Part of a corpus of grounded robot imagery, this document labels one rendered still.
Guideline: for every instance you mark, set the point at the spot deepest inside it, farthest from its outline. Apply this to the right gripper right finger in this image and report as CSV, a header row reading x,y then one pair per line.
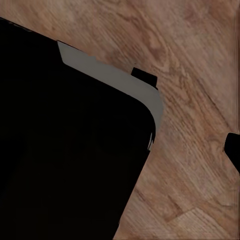
x,y
232,149

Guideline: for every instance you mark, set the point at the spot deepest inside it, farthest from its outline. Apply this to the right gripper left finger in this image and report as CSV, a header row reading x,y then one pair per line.
x,y
12,149

